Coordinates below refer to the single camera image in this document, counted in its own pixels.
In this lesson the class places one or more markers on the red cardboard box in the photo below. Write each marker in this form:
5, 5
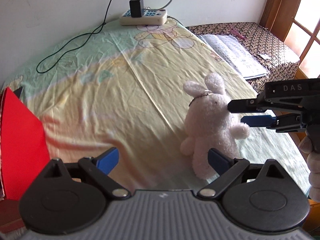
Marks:
24, 154

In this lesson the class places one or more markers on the small white paper scrap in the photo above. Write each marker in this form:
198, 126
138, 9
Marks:
265, 56

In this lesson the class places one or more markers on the pink hair clip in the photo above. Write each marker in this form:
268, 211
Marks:
237, 34

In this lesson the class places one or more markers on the stack of printed papers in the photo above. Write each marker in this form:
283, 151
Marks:
236, 55

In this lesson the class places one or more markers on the white bunny with chain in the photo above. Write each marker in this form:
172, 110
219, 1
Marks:
209, 124

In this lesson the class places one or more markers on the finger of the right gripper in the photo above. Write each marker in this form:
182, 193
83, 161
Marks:
260, 104
273, 122

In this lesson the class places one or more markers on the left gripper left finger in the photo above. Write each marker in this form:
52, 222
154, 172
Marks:
96, 171

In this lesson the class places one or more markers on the person's right hand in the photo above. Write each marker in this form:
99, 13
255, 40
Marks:
306, 146

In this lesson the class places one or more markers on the black charger adapter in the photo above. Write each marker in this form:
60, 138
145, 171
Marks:
136, 8

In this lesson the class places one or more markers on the floral covered side table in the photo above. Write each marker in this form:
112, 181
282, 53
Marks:
284, 62

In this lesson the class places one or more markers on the white power strip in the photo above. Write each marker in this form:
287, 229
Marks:
149, 17

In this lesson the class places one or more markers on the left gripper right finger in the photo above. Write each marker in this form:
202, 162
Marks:
229, 171

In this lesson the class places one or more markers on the wooden window frame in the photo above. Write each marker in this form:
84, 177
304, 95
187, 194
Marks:
296, 23

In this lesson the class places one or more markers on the black smartphone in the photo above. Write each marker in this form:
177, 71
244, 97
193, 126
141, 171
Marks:
18, 92

